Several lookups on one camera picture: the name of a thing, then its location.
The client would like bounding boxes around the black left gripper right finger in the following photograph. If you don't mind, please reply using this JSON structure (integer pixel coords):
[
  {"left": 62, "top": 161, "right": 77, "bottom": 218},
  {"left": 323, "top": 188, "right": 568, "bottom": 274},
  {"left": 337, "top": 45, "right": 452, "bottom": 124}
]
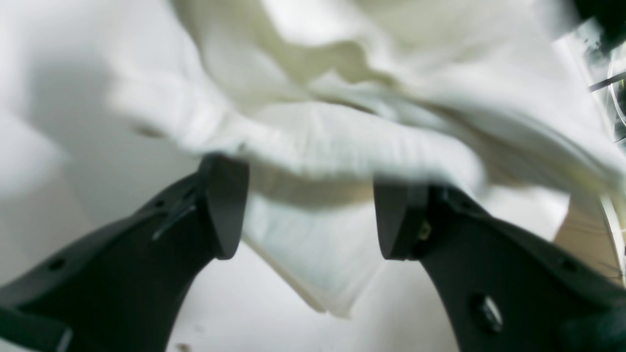
[{"left": 373, "top": 182, "right": 626, "bottom": 352}]

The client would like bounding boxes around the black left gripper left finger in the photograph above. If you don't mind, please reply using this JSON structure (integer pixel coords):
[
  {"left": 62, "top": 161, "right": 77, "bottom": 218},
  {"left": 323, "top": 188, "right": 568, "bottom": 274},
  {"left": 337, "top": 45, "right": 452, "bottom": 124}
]
[{"left": 0, "top": 154, "right": 249, "bottom": 352}]

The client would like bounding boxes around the white t-shirt with print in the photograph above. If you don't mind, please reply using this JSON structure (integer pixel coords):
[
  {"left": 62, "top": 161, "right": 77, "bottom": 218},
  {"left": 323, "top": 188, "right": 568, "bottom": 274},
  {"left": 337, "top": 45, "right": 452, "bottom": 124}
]
[{"left": 105, "top": 0, "right": 625, "bottom": 318}]

